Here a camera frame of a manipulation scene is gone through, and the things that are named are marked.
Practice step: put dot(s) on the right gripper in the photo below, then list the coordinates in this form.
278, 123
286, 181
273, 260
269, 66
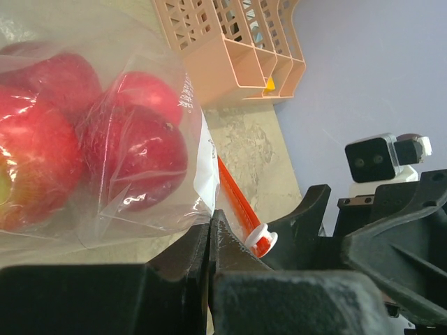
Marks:
404, 254

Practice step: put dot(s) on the yellow object in organizer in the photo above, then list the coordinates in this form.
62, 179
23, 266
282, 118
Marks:
270, 86

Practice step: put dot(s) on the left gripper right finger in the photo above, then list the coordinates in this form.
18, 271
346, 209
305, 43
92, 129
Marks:
248, 297

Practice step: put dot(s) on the orange zip bag with apples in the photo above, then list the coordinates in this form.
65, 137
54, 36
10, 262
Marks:
102, 138

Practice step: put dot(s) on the orange desk file organizer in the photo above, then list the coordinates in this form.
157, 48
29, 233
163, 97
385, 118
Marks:
231, 48

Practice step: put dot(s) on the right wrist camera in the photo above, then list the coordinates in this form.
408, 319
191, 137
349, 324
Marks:
385, 156

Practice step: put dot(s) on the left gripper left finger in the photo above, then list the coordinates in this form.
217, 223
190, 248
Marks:
167, 295

